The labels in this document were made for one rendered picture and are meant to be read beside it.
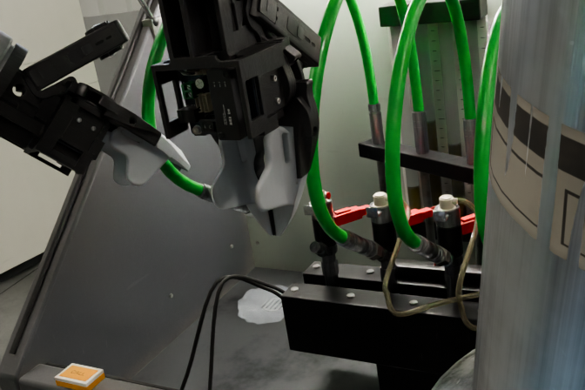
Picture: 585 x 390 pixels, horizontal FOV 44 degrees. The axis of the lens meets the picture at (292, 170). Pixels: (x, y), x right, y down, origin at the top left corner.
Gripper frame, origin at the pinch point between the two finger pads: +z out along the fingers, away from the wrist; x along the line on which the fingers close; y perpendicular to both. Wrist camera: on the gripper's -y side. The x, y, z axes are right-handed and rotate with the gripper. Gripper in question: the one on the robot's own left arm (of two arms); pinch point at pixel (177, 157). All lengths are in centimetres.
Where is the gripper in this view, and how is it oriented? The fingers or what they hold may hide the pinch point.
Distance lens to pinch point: 81.1
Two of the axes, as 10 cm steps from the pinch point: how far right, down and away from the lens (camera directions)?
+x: 4.9, -0.2, -8.7
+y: -4.2, 8.7, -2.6
